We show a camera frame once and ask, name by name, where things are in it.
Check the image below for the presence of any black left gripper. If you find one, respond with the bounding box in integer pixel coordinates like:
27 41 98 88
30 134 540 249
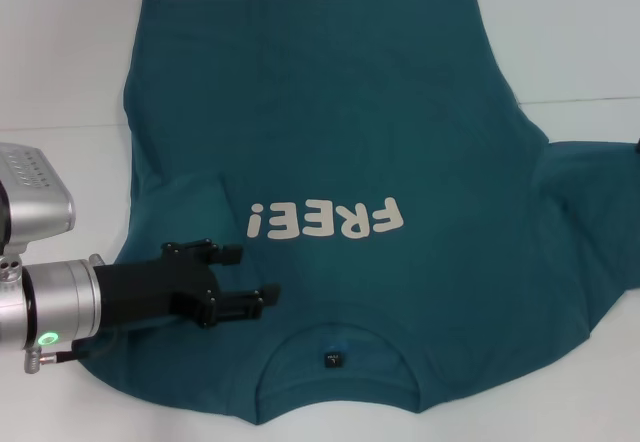
92 237 283 334

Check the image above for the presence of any teal t-shirt with FREE print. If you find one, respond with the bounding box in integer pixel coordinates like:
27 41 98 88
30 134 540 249
82 0 640 414

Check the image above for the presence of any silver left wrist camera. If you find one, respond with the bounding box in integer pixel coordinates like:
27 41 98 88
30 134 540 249
0 144 77 256

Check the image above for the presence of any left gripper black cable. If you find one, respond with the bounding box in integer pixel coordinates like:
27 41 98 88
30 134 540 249
22 329 124 374

